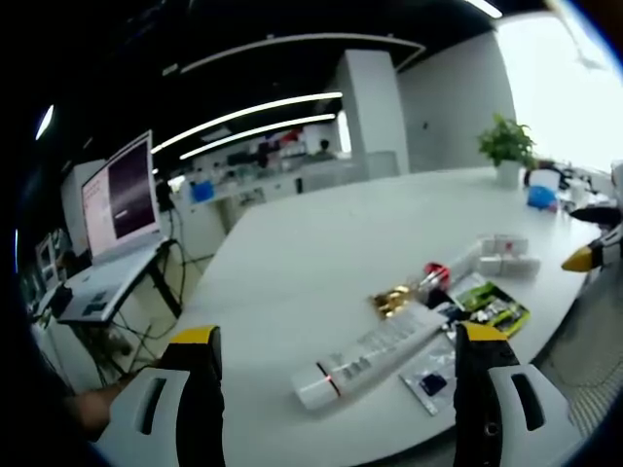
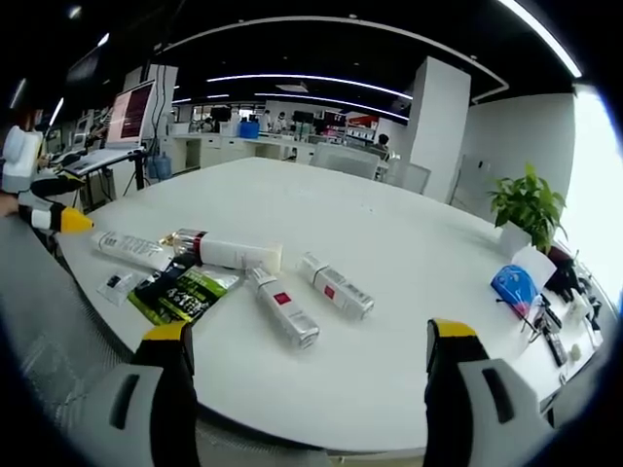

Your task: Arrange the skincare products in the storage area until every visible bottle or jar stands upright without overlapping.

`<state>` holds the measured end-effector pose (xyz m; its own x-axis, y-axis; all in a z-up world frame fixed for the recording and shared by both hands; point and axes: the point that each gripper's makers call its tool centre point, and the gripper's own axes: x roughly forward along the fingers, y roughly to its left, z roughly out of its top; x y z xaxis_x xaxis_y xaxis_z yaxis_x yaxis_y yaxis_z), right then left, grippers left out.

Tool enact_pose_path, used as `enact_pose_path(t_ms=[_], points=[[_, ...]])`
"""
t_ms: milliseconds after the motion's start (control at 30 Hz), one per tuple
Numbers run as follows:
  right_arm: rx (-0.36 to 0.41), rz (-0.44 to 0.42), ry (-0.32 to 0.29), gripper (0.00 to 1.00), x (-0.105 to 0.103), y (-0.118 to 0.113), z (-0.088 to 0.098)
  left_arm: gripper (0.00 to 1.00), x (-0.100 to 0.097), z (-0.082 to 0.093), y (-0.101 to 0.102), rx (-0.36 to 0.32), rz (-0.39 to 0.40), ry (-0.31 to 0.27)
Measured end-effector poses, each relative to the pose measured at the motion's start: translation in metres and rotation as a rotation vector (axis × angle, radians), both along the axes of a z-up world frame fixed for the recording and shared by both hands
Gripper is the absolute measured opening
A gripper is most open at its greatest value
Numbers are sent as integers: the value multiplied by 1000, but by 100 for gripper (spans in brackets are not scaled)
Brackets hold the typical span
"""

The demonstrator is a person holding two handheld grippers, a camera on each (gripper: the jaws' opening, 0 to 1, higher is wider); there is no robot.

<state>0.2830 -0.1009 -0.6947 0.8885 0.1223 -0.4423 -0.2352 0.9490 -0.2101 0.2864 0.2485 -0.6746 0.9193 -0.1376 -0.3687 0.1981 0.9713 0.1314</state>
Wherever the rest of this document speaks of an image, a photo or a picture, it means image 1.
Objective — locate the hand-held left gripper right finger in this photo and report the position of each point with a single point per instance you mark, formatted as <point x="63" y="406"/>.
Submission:
<point x="491" y="389"/>

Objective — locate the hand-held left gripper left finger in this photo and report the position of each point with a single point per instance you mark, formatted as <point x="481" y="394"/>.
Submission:
<point x="194" y="389"/>

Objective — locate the silver skincare sachet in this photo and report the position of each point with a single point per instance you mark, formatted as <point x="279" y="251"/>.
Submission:
<point x="430" y="372"/>

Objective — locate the white skincare box red mark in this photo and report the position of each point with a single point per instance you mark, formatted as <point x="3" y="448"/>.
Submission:
<point x="503" y="242"/>

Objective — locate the green skincare packet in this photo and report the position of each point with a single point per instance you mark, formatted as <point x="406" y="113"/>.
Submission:
<point x="491" y="304"/>

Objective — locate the slim white skincare tube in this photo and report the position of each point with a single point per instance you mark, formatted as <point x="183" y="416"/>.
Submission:
<point x="465" y="260"/>

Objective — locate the red cap skincare bottle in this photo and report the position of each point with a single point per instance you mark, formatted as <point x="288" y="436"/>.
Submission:
<point x="434" y="274"/>

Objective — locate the gold skincare jar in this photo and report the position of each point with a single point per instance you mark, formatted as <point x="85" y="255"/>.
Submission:
<point x="392" y="298"/>

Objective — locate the blue storage bin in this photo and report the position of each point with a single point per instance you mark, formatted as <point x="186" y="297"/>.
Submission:
<point x="202" y="190"/>

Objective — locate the person's left hand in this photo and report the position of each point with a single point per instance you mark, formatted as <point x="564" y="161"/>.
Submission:
<point x="95" y="406"/>

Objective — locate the blue box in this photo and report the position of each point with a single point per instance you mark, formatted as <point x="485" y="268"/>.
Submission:
<point x="541" y="196"/>

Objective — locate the potted green plant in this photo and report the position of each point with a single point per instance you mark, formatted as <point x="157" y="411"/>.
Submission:
<point x="507" y="148"/>

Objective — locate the white standing desk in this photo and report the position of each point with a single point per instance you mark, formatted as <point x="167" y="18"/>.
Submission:
<point x="104" y="287"/>

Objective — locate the large monitor screen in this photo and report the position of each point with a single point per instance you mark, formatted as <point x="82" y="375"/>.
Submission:
<point x="121" y="194"/>

